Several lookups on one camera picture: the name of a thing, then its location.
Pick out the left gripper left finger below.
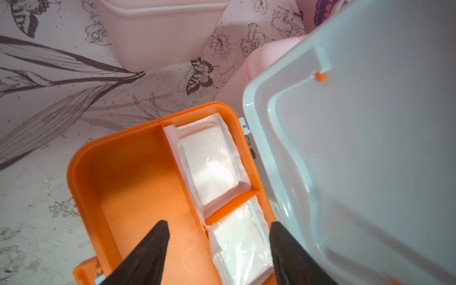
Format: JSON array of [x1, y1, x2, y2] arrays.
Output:
[[102, 220, 170, 285]]

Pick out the white pink medicine chest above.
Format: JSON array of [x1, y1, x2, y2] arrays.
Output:
[[215, 0, 343, 118]]

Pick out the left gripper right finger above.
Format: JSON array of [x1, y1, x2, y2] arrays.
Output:
[[269, 222, 337, 285]]

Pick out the blue orange first aid box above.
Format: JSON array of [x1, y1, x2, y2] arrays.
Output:
[[67, 1, 456, 285]]

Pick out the white gauze packet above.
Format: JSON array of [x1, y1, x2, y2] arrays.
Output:
[[207, 197, 274, 285], [164, 113, 252, 220]]

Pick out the beige pink first aid box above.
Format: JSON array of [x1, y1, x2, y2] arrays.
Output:
[[97, 1, 229, 72]]

